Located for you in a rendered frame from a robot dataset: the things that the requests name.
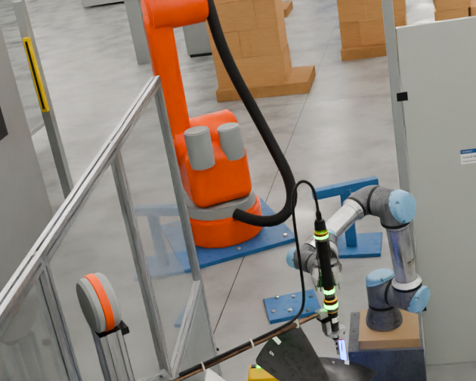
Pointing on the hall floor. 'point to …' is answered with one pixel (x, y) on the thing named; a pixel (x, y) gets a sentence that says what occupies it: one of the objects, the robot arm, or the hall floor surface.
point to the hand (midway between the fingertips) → (326, 280)
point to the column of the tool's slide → (112, 355)
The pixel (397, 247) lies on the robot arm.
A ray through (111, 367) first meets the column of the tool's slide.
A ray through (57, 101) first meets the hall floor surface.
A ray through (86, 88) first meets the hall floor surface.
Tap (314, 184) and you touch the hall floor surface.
